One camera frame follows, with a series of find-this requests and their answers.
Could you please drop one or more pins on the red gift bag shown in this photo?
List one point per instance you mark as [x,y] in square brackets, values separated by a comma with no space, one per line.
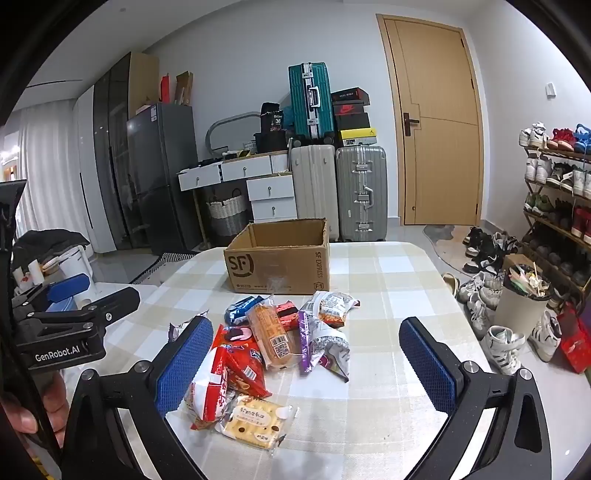
[575,341]

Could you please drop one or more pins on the clear cracker packet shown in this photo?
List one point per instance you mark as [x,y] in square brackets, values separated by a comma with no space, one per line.
[251,422]

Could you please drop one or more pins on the small brown cardboard box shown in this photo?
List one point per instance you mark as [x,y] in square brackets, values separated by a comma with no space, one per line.
[515,263]

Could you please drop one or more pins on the red cookie packet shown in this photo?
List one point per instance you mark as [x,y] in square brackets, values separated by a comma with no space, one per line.
[234,336]

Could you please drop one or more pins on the black storage box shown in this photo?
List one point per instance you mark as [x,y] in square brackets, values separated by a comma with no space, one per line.
[270,141]

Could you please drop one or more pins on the black shoe box red logo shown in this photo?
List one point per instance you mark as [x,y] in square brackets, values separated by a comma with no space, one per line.
[351,109]

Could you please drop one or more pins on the beige suitcase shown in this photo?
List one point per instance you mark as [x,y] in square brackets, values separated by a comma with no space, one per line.
[314,184]

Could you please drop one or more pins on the yellow and black shoe box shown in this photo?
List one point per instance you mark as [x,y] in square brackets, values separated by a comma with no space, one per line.
[358,137]

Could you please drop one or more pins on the small white basket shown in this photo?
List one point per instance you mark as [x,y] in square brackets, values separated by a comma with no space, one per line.
[250,145]

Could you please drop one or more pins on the black bag white print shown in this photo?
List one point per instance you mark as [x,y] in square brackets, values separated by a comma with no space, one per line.
[271,115]

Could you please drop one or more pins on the small red black packet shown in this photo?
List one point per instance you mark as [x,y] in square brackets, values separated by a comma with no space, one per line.
[287,314]

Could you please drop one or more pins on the silver suitcase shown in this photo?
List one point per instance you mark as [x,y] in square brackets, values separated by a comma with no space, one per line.
[362,194]

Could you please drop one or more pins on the white plastic appliance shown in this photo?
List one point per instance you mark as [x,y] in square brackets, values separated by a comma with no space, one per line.
[76,270]

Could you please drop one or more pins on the red paper item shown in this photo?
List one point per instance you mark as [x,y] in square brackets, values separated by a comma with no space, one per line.
[165,90]

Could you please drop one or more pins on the black and white patterned rug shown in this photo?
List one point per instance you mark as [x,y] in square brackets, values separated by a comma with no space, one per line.
[157,267]

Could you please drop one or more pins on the grey refrigerator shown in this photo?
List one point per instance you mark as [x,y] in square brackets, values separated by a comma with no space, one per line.
[157,175]

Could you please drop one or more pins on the white and red peanut bag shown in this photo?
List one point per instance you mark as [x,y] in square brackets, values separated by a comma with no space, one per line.
[330,307]

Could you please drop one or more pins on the person's left hand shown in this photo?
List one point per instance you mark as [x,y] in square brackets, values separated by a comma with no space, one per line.
[51,401]

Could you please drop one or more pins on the pile of loose shoes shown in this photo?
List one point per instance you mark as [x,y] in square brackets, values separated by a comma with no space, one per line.
[480,249]

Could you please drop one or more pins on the red snack bag blue label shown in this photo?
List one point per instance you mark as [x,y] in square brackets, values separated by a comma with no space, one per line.
[244,374]

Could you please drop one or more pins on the teal suitcase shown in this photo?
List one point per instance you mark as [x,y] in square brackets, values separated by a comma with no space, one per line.
[309,101]

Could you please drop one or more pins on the grey door mat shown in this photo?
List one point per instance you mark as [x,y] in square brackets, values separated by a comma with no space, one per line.
[436,232]

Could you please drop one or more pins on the black cloth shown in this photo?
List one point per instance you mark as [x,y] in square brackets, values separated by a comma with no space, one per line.
[51,244]

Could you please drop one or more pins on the woven laundry basket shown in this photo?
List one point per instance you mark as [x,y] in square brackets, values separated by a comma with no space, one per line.
[226,212]

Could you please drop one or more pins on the beige waste bin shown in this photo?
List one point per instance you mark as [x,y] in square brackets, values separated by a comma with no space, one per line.
[521,309]

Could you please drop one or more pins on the tall dark glass cabinet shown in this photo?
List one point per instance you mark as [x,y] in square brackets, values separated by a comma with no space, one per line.
[111,152]

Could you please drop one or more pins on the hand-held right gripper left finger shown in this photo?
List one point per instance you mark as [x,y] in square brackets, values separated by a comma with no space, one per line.
[184,364]

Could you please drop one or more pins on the silver foil snack packet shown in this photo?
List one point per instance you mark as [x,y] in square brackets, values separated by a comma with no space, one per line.
[177,328]

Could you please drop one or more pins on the brown cardboard piece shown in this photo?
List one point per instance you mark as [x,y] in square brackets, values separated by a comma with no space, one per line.
[184,87]

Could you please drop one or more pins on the blue cookie packet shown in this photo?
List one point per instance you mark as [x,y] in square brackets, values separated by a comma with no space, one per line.
[238,308]

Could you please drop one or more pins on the white cup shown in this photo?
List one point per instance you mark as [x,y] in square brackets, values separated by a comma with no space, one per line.
[34,272]

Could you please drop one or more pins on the silver snack bag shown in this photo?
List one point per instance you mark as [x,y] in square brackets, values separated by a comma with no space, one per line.
[330,348]

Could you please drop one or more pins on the wooden shoe rack with shoes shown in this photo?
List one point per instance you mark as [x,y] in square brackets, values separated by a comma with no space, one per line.
[538,136]

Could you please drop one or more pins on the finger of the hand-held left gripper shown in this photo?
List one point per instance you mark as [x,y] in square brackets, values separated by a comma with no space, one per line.
[111,302]
[69,285]

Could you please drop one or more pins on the white desk with drawers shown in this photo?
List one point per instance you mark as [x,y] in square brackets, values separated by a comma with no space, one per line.
[272,189]

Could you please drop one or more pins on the white curtain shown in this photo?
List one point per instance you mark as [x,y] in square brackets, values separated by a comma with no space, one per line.
[41,161]

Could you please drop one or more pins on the grey curved metal frame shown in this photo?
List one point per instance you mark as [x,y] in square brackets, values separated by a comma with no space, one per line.
[231,118]

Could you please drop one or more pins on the plain black shoe box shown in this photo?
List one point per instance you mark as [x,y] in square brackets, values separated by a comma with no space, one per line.
[352,122]

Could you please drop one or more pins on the white wall switch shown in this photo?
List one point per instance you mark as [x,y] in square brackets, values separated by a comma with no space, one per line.
[550,88]

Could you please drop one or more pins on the black shoe box striped label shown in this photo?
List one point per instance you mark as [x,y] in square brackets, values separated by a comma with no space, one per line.
[349,94]

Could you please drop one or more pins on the red and white snack packet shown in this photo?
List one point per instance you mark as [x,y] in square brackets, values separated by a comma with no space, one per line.
[210,397]

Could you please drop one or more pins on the clear cracker pack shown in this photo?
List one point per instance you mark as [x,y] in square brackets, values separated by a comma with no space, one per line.
[270,337]

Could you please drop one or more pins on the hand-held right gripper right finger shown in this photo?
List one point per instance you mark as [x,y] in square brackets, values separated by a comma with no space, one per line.
[425,369]

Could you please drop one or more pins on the wooden door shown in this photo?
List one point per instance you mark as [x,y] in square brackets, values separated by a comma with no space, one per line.
[434,115]

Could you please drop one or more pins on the purple stick packet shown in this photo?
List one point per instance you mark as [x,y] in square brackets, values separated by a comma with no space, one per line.
[303,344]

